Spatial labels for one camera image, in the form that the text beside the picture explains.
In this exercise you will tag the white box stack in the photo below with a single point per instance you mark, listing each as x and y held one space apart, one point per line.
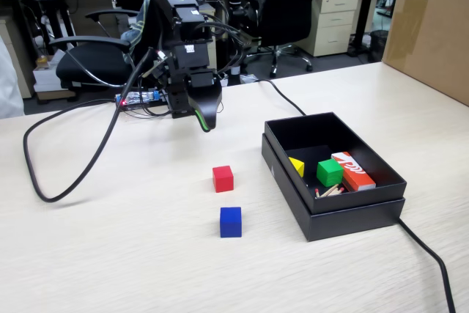
45 78

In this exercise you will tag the black mesh office chair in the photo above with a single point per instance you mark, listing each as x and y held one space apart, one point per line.
289 5

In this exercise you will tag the red and white matchbox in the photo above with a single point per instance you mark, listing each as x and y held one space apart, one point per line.
357 175

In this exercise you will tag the black trash bin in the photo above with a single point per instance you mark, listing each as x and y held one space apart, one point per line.
377 47

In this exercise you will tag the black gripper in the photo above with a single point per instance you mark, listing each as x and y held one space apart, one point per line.
201 78

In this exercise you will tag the red cube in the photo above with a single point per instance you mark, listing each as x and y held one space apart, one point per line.
222 180

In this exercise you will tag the black office chair with armrests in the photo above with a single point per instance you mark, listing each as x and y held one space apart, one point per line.
91 67

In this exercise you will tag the wooden match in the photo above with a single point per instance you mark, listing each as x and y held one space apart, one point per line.
335 193
316 191
329 190

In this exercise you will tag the person white shirt torso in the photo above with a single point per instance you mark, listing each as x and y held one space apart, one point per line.
7 89

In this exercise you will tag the yellow wooden block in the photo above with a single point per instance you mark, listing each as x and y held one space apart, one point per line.
298 168

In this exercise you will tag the white drawer cabinet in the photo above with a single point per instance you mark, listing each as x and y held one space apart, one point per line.
333 23

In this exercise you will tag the green cube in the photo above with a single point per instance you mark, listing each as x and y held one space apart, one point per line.
329 173

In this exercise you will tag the black open box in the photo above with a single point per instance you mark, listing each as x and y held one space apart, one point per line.
351 223

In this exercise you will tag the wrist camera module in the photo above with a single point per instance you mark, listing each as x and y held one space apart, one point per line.
161 63

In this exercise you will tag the plaid cloth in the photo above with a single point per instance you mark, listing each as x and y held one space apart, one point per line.
137 25

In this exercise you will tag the blue cube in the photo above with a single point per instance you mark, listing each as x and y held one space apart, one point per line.
231 223

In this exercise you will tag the large cardboard box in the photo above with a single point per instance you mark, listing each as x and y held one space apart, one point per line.
432 34

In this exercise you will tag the controller board with red LED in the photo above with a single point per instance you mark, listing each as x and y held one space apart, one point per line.
122 101

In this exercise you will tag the beige drawer cabinet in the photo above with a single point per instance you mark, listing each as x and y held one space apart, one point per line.
22 71
210 10

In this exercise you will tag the black box tray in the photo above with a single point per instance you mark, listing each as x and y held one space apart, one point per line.
366 197

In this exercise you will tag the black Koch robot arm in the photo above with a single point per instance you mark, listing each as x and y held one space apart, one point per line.
172 1

